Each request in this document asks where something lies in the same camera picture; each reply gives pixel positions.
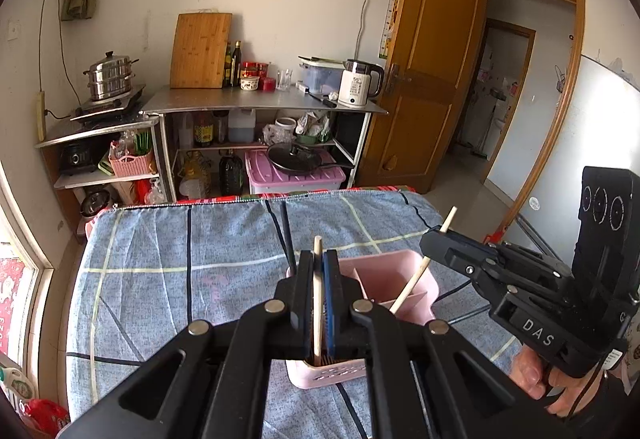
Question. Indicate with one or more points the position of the steel kitchen shelf table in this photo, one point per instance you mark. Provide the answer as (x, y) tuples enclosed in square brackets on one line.
[(240, 125)]

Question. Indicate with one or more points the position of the red lidded jar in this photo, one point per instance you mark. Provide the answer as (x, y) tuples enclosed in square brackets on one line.
[(249, 76)]

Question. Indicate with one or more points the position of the bamboo cutting board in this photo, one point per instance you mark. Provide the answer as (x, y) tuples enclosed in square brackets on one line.
[(200, 45)]

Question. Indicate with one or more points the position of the small wooden side shelf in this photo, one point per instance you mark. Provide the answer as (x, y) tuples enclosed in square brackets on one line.
[(76, 160)]

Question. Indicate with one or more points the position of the person's right hand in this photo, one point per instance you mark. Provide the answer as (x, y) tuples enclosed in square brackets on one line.
[(527, 372)]

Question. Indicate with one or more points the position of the dark soy sauce bottle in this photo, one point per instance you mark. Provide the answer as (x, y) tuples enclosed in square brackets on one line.
[(235, 65)]

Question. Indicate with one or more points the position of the light wooden chopstick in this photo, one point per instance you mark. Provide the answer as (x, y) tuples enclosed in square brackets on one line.
[(317, 302), (425, 263)]

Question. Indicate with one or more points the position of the plain black chopstick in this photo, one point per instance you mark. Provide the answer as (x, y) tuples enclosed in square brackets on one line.
[(287, 237)]

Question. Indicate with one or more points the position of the white electric kettle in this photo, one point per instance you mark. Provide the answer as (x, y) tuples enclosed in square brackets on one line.
[(361, 81)]

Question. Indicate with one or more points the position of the pink plastic utensil basket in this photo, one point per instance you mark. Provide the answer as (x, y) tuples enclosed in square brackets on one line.
[(382, 278)]

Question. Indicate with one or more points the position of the stainless steel steamer pot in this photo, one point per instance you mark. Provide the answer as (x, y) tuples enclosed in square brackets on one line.
[(110, 76)]

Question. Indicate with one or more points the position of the pink woven basket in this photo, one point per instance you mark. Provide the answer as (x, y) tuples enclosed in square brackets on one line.
[(124, 164)]

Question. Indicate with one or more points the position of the clear plastic container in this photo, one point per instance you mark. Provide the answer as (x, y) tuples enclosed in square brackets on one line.
[(321, 75)]

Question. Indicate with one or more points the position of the black induction cooker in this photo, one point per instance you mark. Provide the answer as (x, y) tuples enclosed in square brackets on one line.
[(117, 105)]

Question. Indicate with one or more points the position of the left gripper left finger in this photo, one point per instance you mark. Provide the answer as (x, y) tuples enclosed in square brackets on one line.
[(209, 381)]

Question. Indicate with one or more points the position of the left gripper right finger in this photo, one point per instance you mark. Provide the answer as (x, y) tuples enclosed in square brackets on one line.
[(427, 381)]

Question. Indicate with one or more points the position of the white refrigerator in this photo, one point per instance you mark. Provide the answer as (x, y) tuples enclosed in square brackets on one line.
[(601, 129)]

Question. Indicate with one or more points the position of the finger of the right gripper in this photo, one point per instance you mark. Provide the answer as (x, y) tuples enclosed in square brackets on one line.
[(458, 252)]

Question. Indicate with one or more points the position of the brown wooden door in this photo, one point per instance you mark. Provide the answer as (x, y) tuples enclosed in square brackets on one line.
[(432, 56)]

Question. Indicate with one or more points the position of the black frying pan with lid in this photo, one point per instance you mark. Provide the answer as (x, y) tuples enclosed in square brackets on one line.
[(293, 158)]

